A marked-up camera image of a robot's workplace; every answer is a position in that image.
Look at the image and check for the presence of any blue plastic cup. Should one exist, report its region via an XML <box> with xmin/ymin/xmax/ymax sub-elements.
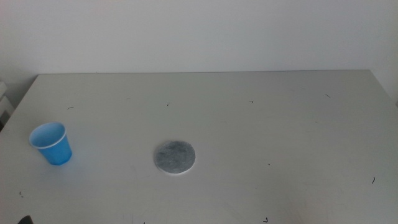
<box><xmin>29</xmin><ymin>121</ymin><xmax>73</xmax><ymax>166</ymax></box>

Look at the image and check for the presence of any round grey cup mat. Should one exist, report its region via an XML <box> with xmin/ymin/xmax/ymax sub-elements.
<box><xmin>153</xmin><ymin>140</ymin><xmax>197</xmax><ymax>175</ymax></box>

